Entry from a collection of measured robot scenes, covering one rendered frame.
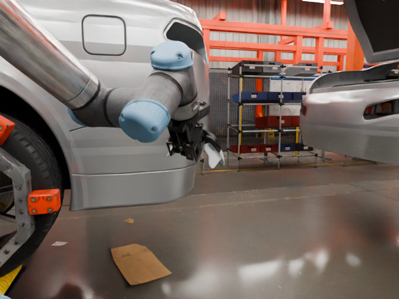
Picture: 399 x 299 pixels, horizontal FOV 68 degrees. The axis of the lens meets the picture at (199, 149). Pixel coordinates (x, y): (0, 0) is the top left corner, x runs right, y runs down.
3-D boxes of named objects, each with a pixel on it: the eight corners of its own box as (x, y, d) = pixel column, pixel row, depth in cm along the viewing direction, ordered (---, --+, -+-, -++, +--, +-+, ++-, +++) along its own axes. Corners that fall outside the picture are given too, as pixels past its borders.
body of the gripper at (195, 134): (169, 157, 73) (158, 123, 64) (183, 132, 78) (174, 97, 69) (198, 164, 71) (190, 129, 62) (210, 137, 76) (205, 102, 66)
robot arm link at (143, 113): (116, 143, 56) (143, 105, 62) (165, 148, 50) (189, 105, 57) (92, 113, 50) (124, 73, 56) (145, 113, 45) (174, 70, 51)
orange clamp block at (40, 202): (34, 208, 109) (61, 206, 111) (28, 216, 102) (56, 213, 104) (33, 190, 108) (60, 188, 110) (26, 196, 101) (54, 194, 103)
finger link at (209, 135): (210, 155, 77) (187, 134, 73) (212, 150, 78) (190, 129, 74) (223, 152, 74) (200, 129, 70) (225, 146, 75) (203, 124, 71)
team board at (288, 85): (317, 156, 707) (322, 72, 679) (331, 159, 659) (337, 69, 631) (259, 159, 668) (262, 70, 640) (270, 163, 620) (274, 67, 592)
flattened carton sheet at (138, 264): (144, 244, 257) (144, 240, 257) (172, 274, 210) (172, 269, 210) (108, 253, 241) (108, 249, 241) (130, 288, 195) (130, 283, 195)
